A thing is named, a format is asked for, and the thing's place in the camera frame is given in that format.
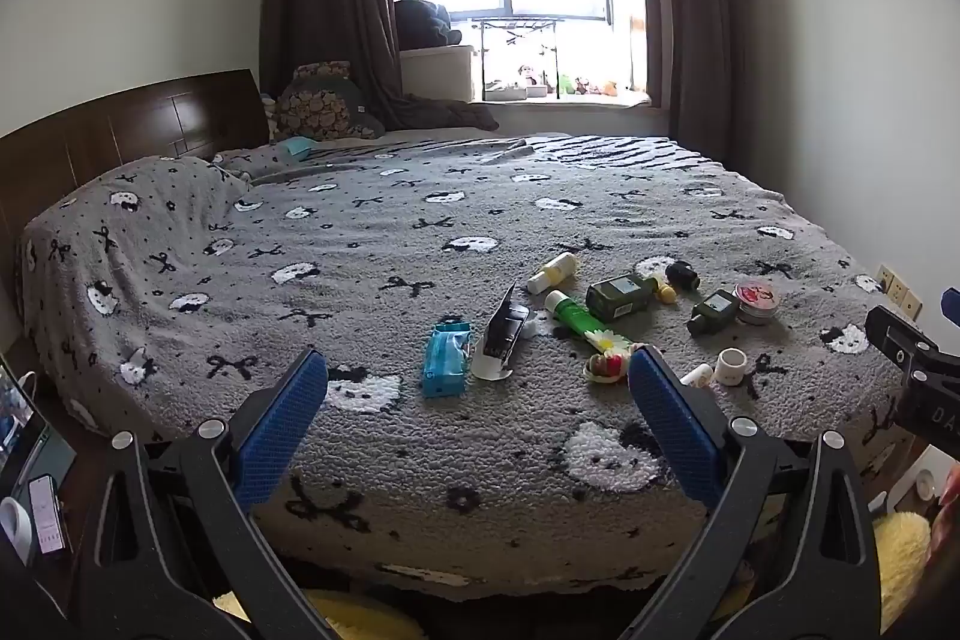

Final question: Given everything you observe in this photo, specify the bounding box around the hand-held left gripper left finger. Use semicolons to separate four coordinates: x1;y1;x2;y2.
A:
75;347;338;640

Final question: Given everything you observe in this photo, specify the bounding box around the small white jar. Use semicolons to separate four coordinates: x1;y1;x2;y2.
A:
713;347;748;385

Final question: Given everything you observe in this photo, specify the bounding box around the green daisy print tube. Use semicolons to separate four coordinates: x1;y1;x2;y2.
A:
544;289;627;356

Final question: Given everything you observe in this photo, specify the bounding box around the round pink illustrated tin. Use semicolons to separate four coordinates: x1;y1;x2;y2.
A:
735;280;779;327

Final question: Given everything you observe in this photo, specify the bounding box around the dark wooden headboard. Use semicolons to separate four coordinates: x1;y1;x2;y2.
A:
0;68;272;253

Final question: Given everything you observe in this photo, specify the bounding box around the white cup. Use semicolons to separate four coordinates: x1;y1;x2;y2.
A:
0;497;35;567

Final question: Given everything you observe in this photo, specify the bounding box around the black and white tube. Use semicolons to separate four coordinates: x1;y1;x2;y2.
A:
469;281;533;383

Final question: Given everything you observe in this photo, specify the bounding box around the white storage box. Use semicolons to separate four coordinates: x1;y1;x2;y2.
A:
398;44;482;103

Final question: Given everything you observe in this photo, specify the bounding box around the dark plush cushion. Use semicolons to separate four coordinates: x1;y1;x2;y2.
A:
393;0;464;49

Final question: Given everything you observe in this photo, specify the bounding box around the dark crumpled blanket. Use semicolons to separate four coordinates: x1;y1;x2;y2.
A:
385;92;500;136

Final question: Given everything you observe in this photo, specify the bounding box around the black metal rack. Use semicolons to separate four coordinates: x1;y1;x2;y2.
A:
470;17;564;102

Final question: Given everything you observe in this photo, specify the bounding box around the small dark green bottle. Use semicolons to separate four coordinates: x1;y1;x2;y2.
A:
687;288;743;339

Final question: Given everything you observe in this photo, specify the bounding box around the blue tissue packet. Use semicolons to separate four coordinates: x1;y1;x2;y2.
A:
421;320;476;399

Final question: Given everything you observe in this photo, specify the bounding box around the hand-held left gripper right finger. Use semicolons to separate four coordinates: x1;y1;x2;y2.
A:
627;344;886;640

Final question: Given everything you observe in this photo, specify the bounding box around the grey cat print blanket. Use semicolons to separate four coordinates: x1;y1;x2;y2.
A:
16;133;913;600

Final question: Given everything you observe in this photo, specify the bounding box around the smartphone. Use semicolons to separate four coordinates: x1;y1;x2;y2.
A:
28;473;71;559

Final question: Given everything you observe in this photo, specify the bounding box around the large dark green bottle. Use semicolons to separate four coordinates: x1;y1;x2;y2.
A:
585;272;662;323

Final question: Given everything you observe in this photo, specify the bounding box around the small red doll figurine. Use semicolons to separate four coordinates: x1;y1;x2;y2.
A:
584;344;647;384

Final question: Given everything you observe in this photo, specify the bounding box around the yellow and white bottle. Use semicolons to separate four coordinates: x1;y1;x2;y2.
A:
526;251;581;295

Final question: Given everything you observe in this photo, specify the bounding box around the tablet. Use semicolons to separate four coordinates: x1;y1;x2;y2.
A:
0;358;47;485

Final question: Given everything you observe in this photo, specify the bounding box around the patterned brown pillow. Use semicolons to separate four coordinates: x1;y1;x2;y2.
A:
273;60;384;143

